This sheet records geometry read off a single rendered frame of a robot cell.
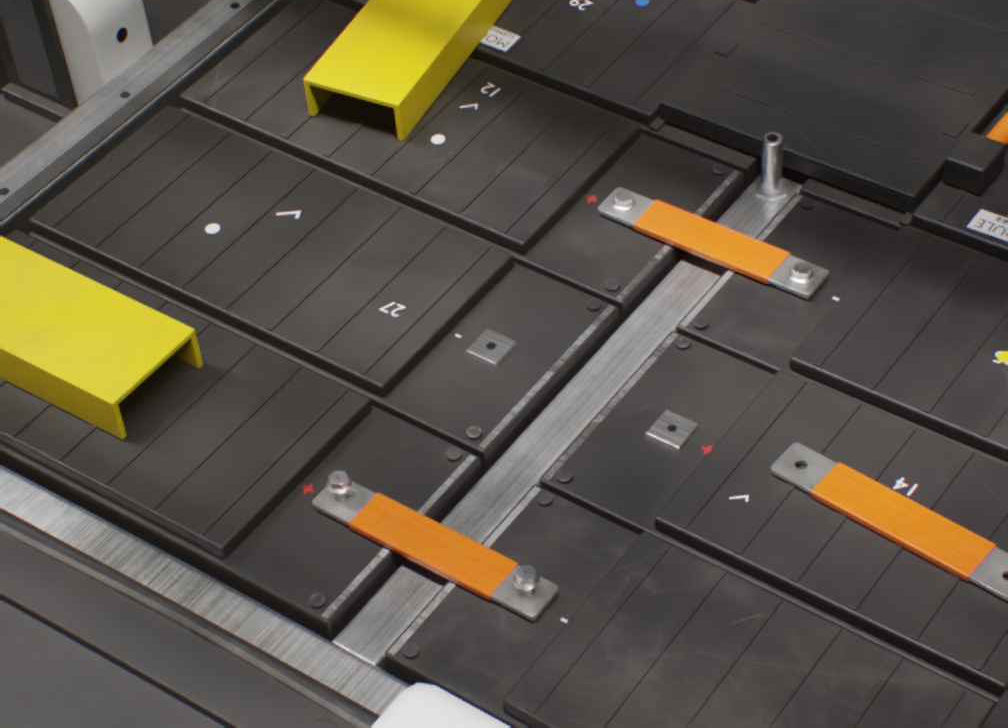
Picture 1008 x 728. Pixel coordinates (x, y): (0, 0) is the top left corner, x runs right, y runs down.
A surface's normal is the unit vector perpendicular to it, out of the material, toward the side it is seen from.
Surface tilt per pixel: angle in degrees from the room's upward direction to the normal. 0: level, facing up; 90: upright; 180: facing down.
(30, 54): 90
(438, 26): 0
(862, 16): 0
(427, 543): 0
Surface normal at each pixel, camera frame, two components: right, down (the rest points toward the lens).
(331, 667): -0.07, -0.70
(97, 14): 0.73, 0.09
